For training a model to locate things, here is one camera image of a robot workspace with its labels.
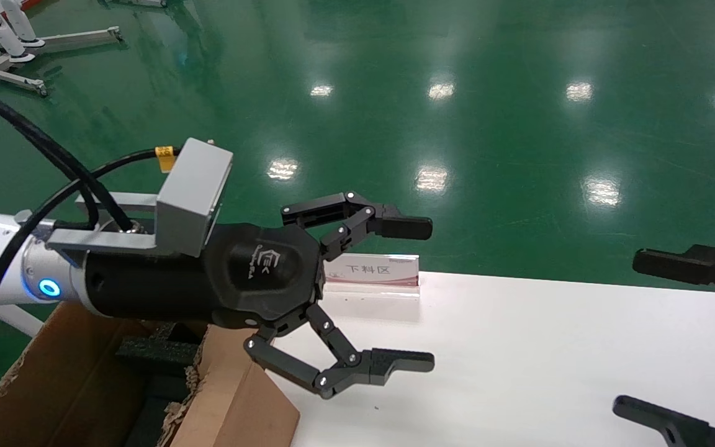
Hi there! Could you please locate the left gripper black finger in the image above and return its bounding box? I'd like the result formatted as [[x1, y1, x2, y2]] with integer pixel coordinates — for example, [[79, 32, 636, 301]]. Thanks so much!
[[280, 191, 434, 261], [244, 301, 436, 400]]

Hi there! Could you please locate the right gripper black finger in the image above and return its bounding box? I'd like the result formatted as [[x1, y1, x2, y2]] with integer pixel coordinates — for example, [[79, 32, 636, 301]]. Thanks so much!
[[632, 244, 715, 311], [612, 395, 715, 447]]

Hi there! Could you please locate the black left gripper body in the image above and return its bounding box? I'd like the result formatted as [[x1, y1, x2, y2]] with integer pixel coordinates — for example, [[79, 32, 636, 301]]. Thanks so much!
[[81, 220, 327, 330]]

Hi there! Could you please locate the large cardboard box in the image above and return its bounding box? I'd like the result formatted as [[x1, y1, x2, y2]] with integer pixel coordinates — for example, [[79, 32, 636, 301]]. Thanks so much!
[[0, 301, 301, 447]]

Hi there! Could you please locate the acrylic sign holder with card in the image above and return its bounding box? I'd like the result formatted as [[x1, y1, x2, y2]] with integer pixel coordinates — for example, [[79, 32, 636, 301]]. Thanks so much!
[[323, 253, 421, 297]]

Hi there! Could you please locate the black foam block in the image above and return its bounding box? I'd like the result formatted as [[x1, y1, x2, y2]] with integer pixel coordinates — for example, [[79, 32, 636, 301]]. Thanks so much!
[[114, 322, 206, 447]]

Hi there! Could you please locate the black cable with yellow tag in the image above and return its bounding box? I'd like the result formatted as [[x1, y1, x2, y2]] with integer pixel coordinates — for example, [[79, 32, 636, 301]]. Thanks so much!
[[0, 146, 181, 358]]

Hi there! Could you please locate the white metal rack frame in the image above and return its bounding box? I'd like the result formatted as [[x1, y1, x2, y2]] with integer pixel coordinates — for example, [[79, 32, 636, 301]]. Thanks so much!
[[0, 304, 45, 339]]

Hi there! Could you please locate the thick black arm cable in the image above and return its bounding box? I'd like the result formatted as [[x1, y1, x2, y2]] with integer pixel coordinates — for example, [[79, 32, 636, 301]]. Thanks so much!
[[0, 88, 135, 232]]

